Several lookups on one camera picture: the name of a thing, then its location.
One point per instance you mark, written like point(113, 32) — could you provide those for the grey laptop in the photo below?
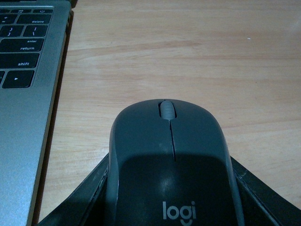
point(33, 37)

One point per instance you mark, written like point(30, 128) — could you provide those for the grey logi mouse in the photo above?
point(169, 165)

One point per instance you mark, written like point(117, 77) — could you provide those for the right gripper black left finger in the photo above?
point(85, 205)

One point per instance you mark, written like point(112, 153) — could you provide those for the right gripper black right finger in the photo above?
point(262, 206)

